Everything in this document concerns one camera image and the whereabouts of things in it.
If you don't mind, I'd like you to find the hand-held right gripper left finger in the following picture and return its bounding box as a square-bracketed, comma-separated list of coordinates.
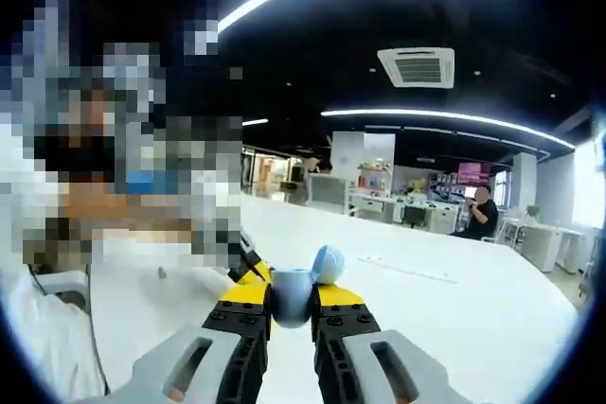
[106, 281, 276, 404]

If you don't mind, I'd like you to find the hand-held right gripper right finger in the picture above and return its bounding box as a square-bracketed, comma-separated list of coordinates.
[309, 281, 479, 404]

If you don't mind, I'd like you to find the light blue earbud case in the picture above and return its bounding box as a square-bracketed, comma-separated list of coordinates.
[272, 244, 348, 330]

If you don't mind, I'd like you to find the white mesh chair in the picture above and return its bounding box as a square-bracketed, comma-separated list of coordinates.
[307, 173, 350, 210]

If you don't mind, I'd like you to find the black office chair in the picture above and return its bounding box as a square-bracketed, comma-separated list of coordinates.
[401, 203, 428, 229]

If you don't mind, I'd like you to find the shelf with colourful items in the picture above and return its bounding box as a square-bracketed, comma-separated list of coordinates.
[356, 160, 394, 200]

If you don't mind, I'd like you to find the white partition panel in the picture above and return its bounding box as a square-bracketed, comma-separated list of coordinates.
[330, 132, 397, 187]

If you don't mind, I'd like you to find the white chair armrest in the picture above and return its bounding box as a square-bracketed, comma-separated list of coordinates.
[33, 270, 92, 316]

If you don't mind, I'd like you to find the white desk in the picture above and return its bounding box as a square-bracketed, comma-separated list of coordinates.
[500, 217, 584, 273]

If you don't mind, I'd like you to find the ceiling air vent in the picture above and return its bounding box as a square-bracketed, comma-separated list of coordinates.
[376, 46, 456, 90]

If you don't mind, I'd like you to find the thin black cable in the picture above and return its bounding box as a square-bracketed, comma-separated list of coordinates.
[82, 262, 112, 396]

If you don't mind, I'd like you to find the pink wall screen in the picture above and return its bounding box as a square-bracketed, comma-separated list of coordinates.
[457, 162, 494, 185]

